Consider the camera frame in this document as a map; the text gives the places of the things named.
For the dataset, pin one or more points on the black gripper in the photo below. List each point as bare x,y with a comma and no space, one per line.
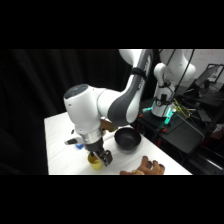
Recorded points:
94,146

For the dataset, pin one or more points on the yellow plastic cup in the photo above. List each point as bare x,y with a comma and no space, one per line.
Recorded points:
95,164

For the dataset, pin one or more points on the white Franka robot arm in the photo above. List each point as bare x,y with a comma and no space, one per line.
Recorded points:
90,106

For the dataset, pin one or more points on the black bowl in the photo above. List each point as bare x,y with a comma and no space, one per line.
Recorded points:
127,138

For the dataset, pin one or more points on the blue sponge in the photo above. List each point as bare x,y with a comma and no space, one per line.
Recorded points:
79,146

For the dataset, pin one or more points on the brown plush moose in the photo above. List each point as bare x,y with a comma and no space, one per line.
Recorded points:
146,167

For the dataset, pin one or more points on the black robot stand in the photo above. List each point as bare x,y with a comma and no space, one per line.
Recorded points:
180,133

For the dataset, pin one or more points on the black curtain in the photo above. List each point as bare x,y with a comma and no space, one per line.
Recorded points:
26,100

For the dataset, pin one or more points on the black monitor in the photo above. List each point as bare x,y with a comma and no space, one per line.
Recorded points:
209,75

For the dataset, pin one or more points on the tan wrist camera mount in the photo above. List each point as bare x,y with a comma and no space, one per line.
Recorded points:
108,125

